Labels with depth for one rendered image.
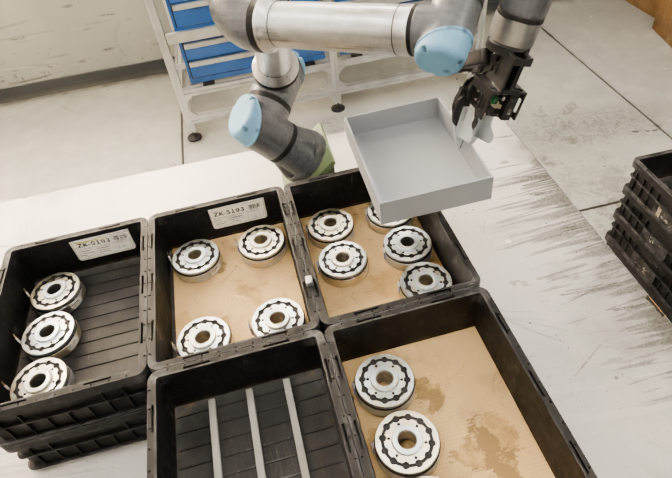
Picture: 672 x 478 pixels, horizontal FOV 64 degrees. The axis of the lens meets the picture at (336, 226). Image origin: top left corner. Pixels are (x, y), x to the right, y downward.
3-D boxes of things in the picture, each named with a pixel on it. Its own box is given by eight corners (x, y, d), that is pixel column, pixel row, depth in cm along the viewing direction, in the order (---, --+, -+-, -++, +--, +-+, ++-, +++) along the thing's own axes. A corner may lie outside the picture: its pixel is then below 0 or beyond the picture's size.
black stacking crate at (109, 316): (33, 283, 122) (7, 250, 114) (164, 252, 126) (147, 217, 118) (-1, 451, 94) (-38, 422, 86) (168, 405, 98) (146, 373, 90)
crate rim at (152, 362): (151, 222, 119) (147, 215, 117) (283, 192, 122) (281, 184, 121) (151, 379, 91) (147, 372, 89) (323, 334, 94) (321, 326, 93)
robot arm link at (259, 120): (258, 162, 143) (216, 137, 135) (275, 118, 146) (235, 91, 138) (284, 159, 134) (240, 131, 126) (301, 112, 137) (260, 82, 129)
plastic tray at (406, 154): (346, 137, 112) (343, 117, 108) (438, 116, 113) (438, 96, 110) (381, 224, 93) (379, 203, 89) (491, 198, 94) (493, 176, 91)
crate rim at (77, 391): (11, 255, 116) (5, 247, 114) (151, 223, 119) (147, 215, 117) (-33, 428, 88) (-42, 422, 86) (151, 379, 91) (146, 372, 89)
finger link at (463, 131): (456, 162, 97) (475, 117, 92) (442, 143, 101) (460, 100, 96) (470, 162, 98) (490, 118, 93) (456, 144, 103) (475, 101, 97)
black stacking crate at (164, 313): (165, 252, 126) (149, 217, 118) (289, 222, 129) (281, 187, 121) (170, 405, 98) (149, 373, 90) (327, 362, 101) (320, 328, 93)
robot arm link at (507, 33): (488, 5, 86) (530, 9, 89) (477, 33, 89) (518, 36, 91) (511, 23, 81) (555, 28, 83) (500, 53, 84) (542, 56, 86)
